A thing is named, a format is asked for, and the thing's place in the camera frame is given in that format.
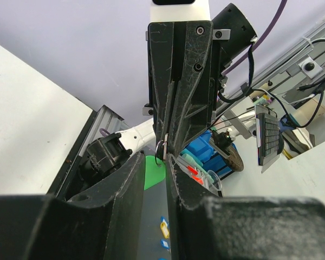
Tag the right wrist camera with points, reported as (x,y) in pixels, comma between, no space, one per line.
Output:
(179,11)

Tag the yellow key tag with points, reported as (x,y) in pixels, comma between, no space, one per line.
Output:
(164,229)

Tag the blue plastic bin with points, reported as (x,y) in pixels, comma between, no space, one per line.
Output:
(206,156)

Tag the silver key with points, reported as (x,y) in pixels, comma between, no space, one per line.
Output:
(164,147)

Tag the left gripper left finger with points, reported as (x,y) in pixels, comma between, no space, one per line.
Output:
(102,222)

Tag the blue key tag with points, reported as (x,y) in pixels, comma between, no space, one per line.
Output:
(165,244)

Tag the green key tag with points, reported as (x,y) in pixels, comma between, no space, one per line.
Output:
(155,171)

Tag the black keyboard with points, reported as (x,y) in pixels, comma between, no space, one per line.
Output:
(269,139)

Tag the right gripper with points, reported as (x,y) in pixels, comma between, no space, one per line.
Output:
(181,107)

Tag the metal keyring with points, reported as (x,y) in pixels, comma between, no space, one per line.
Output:
(159,155)

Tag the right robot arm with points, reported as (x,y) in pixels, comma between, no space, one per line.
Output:
(108,153)

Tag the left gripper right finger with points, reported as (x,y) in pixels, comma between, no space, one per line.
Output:
(206,226)

